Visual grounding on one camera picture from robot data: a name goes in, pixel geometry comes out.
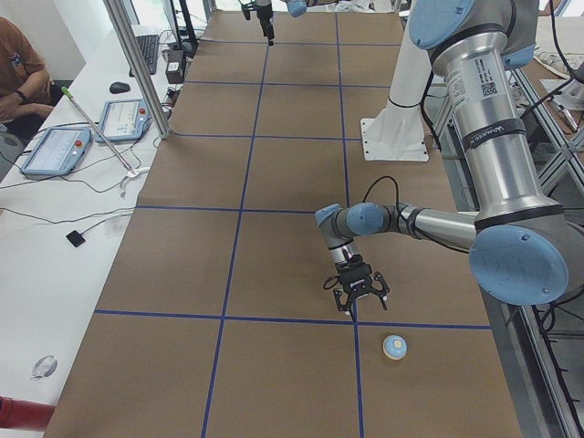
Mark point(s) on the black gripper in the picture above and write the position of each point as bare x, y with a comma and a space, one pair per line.
336, 293
263, 15

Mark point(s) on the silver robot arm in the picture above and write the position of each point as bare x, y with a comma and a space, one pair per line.
299, 7
522, 249

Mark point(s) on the black power adapter box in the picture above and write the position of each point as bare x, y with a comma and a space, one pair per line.
175, 67

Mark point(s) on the black keyboard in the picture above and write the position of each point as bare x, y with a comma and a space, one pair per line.
149, 48

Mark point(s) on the black computer mouse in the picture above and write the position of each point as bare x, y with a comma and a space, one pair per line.
118, 87

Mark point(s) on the far blue teach pendant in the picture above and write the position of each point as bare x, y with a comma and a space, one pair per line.
125, 120

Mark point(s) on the blue teach pendant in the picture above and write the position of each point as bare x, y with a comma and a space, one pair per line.
125, 120
58, 152

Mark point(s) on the metal rod green tip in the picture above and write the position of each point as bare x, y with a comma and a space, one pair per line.
131, 172

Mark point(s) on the near blue teach pendant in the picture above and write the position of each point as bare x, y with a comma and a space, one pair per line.
58, 152

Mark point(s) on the person in brown shirt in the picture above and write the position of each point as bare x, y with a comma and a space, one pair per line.
28, 94

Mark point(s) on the small black square pad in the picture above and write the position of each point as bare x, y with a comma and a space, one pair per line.
76, 238

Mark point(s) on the clear tape roll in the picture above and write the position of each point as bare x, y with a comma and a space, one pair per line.
44, 367

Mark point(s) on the red cylinder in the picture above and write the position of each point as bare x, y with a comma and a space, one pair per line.
25, 415

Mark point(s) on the aluminium frame post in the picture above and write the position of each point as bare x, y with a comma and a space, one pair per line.
123, 28

